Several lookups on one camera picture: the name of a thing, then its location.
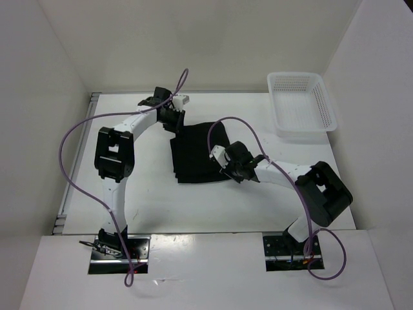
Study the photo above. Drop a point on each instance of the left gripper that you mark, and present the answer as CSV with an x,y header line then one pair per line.
x,y
179,122

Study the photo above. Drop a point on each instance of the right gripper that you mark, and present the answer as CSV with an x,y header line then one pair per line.
x,y
239,179

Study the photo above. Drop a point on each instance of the black shorts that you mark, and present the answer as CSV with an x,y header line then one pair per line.
x,y
190,153

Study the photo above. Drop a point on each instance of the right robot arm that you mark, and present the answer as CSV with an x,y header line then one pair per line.
x,y
320,190

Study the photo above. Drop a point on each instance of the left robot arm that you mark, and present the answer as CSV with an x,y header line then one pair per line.
x,y
115,159

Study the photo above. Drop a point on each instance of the white plastic basket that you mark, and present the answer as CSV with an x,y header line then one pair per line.
x,y
301,103

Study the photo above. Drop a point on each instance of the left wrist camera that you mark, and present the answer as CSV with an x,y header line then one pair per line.
x,y
179,101

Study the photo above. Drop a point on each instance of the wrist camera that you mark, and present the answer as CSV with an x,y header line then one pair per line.
x,y
179,101
218,154

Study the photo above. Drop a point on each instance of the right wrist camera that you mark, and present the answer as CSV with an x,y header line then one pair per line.
x,y
218,154

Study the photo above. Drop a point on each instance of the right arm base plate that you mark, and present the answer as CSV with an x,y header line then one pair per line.
x,y
281,257

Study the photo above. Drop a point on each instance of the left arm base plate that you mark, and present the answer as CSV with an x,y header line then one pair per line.
x,y
104,260

